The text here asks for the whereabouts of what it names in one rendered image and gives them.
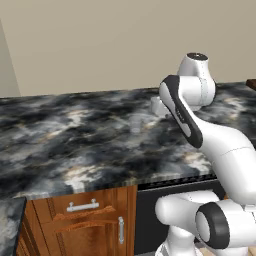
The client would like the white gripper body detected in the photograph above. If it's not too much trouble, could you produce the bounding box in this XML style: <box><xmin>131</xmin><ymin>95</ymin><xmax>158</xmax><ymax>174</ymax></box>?
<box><xmin>149</xmin><ymin>95</ymin><xmax>171</xmax><ymax>118</ymax></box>

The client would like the wooden drawer front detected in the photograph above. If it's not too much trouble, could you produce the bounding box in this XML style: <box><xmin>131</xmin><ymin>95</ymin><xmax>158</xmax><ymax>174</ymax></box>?
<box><xmin>32</xmin><ymin>186</ymin><xmax>130</xmax><ymax>223</ymax></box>

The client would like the black dishwasher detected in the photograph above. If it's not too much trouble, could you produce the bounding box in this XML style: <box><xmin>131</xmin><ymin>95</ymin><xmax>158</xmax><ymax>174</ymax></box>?
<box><xmin>134</xmin><ymin>177</ymin><xmax>228</xmax><ymax>256</ymax></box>

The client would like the wooden cupboard door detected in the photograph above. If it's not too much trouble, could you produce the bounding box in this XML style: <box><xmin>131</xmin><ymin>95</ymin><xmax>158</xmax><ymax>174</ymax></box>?
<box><xmin>35</xmin><ymin>217</ymin><xmax>130</xmax><ymax>256</ymax></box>

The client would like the silver drawer handle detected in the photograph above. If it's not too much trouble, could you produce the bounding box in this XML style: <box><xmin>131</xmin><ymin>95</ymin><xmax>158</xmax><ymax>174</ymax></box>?
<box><xmin>66</xmin><ymin>198</ymin><xmax>100</xmax><ymax>213</ymax></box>

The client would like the silver cupboard door handle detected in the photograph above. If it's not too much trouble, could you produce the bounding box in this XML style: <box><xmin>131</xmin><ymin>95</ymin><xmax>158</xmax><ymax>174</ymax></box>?
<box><xmin>117</xmin><ymin>216</ymin><xmax>126</xmax><ymax>245</ymax></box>

